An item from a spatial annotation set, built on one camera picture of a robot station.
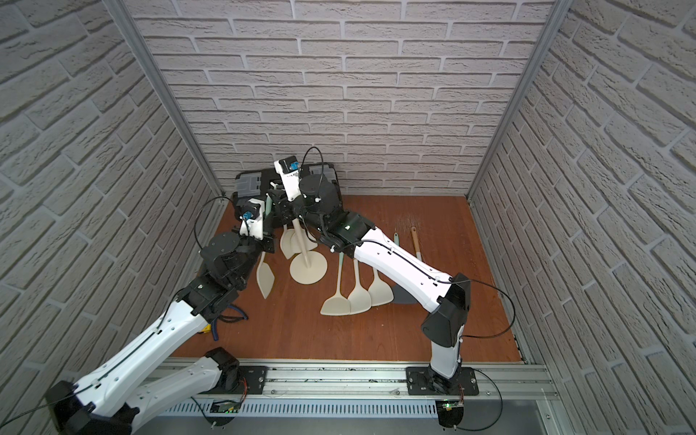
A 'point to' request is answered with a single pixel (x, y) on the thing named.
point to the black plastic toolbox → (254, 185)
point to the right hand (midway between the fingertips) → (281, 192)
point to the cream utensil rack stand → (307, 267)
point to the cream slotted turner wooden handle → (380, 291)
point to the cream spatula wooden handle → (359, 300)
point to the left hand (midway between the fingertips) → (271, 208)
